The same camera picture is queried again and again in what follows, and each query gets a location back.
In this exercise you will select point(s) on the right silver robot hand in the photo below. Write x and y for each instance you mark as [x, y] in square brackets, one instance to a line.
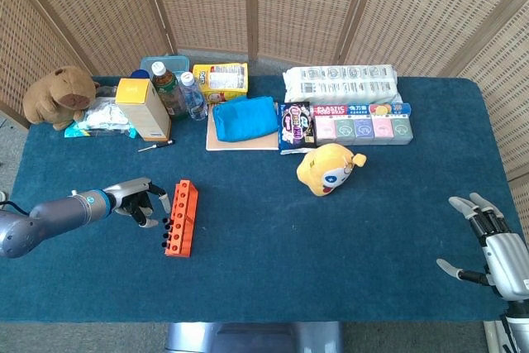
[508, 262]

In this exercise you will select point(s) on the black screwdriver copper tip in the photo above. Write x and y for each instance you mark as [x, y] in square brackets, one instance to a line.
[166, 221]

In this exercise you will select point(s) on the black screwdriver silver shaft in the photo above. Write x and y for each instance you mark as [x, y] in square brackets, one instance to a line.
[165, 143]

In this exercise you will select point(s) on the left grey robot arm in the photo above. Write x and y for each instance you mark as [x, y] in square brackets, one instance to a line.
[53, 212]

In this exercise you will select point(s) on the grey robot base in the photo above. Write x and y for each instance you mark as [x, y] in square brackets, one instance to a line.
[248, 338]

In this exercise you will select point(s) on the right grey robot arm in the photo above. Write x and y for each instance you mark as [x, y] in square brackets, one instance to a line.
[520, 324]

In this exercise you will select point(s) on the orange screwdriver rack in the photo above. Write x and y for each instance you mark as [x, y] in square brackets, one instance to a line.
[188, 220]

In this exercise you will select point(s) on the pastel tissue pack bundle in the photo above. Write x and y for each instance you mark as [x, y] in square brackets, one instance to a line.
[363, 130]

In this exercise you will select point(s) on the yellow plush toy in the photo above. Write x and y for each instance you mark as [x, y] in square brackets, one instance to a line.
[318, 171]

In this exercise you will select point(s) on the blue carpet table cover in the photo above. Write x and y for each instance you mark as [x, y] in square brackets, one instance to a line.
[289, 245]

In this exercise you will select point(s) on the plastic food wrap box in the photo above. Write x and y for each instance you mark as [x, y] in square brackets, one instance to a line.
[330, 110]

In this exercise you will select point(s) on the white paper roll pack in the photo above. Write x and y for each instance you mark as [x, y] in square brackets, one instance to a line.
[339, 82]

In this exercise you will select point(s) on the dark purple pad pack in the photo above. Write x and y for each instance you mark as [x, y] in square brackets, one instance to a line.
[295, 125]

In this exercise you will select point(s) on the tan flat board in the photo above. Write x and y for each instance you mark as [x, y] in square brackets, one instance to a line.
[244, 145]

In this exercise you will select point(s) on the blue cloth pouch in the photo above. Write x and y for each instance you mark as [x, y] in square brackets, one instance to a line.
[244, 119]

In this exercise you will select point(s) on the yellow snack bag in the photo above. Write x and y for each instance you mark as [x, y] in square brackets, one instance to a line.
[219, 80]

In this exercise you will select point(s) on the clear water bottle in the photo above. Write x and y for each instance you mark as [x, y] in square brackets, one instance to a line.
[194, 98]

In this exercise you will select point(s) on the green tea bottle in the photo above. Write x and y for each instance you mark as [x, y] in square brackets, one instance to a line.
[169, 92]

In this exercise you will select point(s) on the beige yellow carton box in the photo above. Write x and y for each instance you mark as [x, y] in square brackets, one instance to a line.
[140, 113]

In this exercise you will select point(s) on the clear container blue lid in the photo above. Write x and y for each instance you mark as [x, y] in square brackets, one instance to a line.
[165, 58]

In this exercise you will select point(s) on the wet wipes pack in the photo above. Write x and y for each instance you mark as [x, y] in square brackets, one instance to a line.
[103, 117]

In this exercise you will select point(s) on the brown capybara plush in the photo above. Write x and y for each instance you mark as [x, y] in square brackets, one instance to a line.
[58, 92]

